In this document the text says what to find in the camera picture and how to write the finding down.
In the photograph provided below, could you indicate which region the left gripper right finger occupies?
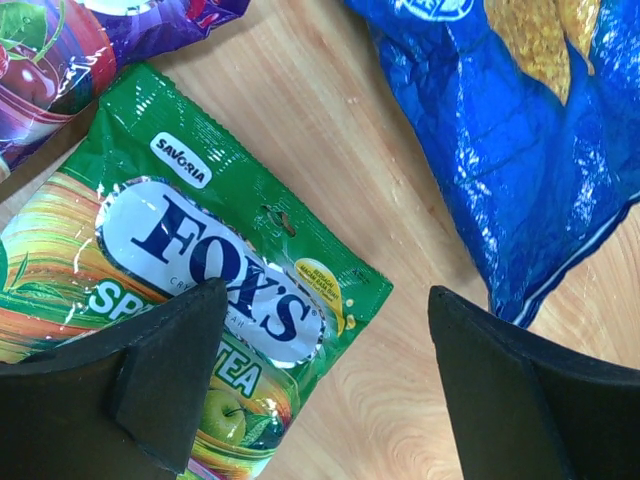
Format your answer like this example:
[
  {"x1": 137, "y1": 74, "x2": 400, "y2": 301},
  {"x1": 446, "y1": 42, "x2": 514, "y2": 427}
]
[{"x1": 428, "y1": 286, "x2": 639, "y2": 479}]

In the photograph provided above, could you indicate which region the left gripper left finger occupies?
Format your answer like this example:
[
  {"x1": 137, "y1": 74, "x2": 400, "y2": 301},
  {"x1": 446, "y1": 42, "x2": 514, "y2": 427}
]
[{"x1": 1, "y1": 279, "x2": 227, "y2": 479}]

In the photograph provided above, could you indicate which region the yellow green candy bag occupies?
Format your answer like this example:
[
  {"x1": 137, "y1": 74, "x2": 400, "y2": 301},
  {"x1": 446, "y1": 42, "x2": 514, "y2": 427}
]
[{"x1": 1, "y1": 64, "x2": 392, "y2": 479}]

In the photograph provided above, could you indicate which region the blue Doritos chip bag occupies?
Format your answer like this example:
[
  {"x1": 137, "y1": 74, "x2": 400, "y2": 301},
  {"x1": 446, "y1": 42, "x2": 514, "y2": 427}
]
[{"x1": 351, "y1": 1, "x2": 639, "y2": 328}]

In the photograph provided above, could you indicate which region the purple Tops candy bag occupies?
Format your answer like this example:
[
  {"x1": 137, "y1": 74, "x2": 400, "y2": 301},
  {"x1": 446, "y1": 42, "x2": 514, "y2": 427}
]
[{"x1": 1, "y1": 0, "x2": 249, "y2": 178}]

